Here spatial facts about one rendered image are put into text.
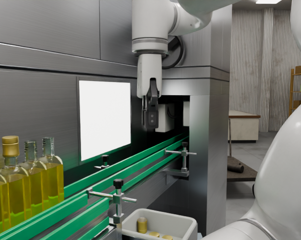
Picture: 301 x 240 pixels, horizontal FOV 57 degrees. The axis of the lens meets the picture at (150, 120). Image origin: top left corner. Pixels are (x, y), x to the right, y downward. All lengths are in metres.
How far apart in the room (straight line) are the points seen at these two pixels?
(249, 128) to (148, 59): 7.41
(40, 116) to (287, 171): 0.74
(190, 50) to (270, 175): 1.23
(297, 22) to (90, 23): 0.98
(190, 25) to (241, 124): 7.25
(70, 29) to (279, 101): 10.00
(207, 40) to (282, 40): 9.40
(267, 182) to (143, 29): 0.41
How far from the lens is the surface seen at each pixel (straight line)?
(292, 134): 0.41
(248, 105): 10.36
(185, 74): 1.59
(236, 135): 7.89
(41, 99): 0.94
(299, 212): 0.44
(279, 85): 10.79
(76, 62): 1.09
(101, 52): 1.27
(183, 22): 0.70
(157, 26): 0.65
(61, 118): 1.01
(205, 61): 1.56
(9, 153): 0.70
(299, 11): 0.34
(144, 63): 0.62
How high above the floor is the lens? 1.44
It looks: 6 degrees down
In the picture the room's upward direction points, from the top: straight up
